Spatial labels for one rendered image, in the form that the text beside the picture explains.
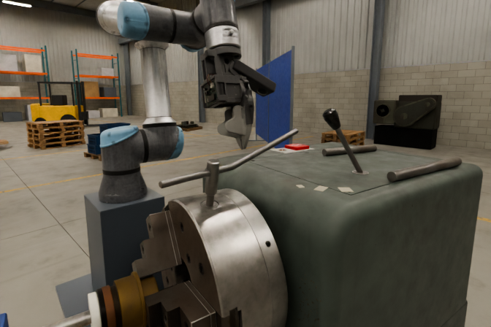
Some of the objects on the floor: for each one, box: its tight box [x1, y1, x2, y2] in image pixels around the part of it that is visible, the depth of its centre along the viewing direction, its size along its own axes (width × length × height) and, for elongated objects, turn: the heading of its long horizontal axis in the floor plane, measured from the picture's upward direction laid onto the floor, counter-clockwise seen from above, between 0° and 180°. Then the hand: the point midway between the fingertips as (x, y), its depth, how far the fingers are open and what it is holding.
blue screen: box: [248, 46, 295, 150], centre depth 736 cm, size 412×80×235 cm
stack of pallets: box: [26, 120, 85, 150], centre depth 853 cm, size 126×86×73 cm
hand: (245, 143), depth 62 cm, fingers closed
